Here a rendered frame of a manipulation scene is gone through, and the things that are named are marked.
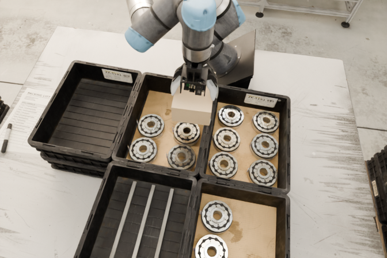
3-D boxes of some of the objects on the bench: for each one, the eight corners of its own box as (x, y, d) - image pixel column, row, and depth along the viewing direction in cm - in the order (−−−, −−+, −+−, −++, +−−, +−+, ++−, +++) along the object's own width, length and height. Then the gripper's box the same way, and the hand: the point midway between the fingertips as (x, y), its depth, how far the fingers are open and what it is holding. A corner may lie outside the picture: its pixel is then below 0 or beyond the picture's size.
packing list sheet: (23, 87, 141) (22, 86, 140) (70, 93, 140) (69, 93, 139) (-12, 148, 123) (-12, 148, 122) (42, 155, 122) (41, 155, 121)
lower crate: (87, 93, 141) (80, 76, 131) (148, 103, 139) (145, 87, 129) (49, 169, 119) (38, 156, 109) (121, 183, 117) (115, 172, 107)
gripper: (155, 63, 73) (160, 107, 90) (232, 72, 72) (222, 116, 89) (162, 38, 77) (165, 86, 94) (234, 47, 77) (224, 93, 94)
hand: (194, 93), depth 93 cm, fingers closed on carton, 14 cm apart
